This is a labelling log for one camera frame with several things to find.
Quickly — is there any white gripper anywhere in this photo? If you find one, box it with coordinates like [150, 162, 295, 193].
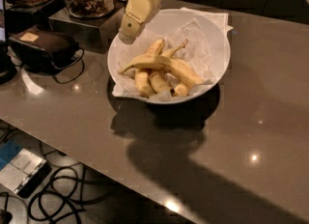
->
[119, 0, 161, 44]

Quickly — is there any long top banana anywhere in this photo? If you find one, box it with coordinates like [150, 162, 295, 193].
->
[119, 54, 205, 87]

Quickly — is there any white bowl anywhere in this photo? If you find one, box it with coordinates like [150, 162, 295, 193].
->
[107, 9, 231, 104]

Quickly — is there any left banana in bowl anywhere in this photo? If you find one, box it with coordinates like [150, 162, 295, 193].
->
[134, 39, 165, 98]

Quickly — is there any banana in bowl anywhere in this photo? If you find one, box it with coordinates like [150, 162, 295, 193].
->
[173, 59, 192, 97]
[134, 39, 165, 98]
[150, 40, 188, 97]

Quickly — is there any middle banana in bowl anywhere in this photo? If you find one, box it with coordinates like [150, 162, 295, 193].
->
[150, 40, 188, 97]

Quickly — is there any right banana in bowl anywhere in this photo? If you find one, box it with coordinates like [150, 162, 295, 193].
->
[173, 59, 192, 97]

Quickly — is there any dark metal stand block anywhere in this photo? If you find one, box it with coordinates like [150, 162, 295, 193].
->
[49, 2, 125, 53]

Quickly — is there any white paper liner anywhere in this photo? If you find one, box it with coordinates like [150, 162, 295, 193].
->
[107, 8, 231, 104]

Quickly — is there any black headset device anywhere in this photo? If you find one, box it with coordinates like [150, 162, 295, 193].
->
[9, 26, 80, 74]

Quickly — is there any black monitor stand base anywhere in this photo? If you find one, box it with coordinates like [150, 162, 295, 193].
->
[0, 46, 17, 85]

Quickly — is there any blue object on floor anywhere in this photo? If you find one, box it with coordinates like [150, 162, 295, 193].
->
[0, 141, 22, 170]

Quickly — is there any white box on floor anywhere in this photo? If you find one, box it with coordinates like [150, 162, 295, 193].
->
[0, 149, 51, 198]

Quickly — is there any black headset cable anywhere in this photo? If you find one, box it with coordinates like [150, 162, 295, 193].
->
[51, 47, 86, 85]

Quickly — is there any black cable on floor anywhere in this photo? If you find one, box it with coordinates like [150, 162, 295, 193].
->
[26, 165, 110, 224]

